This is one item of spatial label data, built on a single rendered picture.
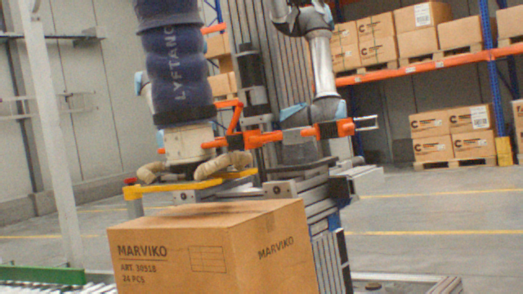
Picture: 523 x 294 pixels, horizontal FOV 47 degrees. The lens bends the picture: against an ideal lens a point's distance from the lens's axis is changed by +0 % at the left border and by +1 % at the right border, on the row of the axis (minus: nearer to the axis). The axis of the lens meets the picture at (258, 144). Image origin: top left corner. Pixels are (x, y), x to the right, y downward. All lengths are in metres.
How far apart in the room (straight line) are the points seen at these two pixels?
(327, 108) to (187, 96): 0.60
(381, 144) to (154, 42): 9.11
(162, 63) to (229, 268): 0.71
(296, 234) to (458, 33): 7.20
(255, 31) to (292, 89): 0.30
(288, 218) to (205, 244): 0.31
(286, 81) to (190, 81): 0.69
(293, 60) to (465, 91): 7.83
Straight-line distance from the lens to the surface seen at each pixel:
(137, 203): 3.14
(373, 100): 10.92
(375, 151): 11.02
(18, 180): 12.34
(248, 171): 2.07
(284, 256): 2.00
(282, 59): 2.61
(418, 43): 9.22
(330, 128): 1.70
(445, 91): 10.48
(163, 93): 2.02
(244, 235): 1.84
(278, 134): 1.81
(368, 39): 9.58
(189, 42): 2.04
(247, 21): 2.68
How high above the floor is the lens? 1.26
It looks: 3 degrees down
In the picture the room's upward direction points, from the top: 9 degrees counter-clockwise
